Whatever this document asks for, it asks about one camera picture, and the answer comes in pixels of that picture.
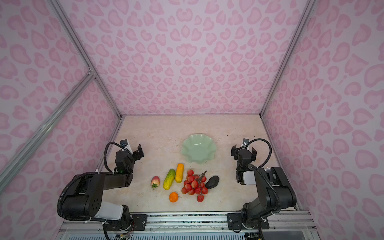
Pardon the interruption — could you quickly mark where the red yellow fake peach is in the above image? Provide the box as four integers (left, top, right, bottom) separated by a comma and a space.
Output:
151, 176, 160, 190

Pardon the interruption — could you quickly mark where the dark fake avocado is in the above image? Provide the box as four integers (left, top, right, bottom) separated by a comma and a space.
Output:
205, 176, 220, 190

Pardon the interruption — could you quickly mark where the green fake cucumber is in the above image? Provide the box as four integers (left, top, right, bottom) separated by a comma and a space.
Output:
163, 169, 176, 190

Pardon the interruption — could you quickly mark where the yellow fake squash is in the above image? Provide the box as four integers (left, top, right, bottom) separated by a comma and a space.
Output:
175, 163, 184, 183

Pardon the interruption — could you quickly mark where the red fake grape bunch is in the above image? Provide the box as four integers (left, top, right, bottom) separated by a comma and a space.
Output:
182, 169, 210, 203

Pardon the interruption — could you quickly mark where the small fake orange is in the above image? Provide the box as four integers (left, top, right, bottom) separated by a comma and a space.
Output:
169, 192, 181, 203

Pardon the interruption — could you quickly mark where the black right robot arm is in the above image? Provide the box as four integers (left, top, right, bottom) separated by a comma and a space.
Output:
227, 146, 297, 233

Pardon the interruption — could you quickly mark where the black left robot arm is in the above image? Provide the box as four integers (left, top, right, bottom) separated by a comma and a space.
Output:
57, 140, 145, 231

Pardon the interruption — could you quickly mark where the light green wavy fruit bowl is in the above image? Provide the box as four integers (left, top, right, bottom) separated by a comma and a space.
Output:
181, 134, 217, 164

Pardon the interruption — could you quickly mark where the black right corrugated cable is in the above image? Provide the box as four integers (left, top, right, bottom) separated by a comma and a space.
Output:
239, 138, 273, 169

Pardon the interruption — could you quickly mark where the black corrugated cable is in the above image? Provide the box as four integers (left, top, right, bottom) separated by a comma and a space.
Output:
239, 138, 273, 169
103, 141, 124, 174

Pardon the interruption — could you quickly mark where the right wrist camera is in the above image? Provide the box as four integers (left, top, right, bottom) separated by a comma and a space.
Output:
242, 139, 250, 148

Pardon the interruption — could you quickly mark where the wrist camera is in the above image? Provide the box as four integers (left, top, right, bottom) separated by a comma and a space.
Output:
242, 139, 250, 148
120, 139, 133, 154

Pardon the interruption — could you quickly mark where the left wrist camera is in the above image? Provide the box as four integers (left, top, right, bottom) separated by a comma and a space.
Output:
120, 139, 133, 154

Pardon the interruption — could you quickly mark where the black left corrugated cable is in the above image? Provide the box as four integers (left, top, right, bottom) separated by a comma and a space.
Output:
103, 141, 124, 174

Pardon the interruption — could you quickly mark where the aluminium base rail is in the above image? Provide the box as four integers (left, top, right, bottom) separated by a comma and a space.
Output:
56, 211, 320, 240

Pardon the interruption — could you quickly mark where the aluminium frame diagonal bar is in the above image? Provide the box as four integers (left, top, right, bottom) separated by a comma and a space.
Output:
1, 71, 95, 193

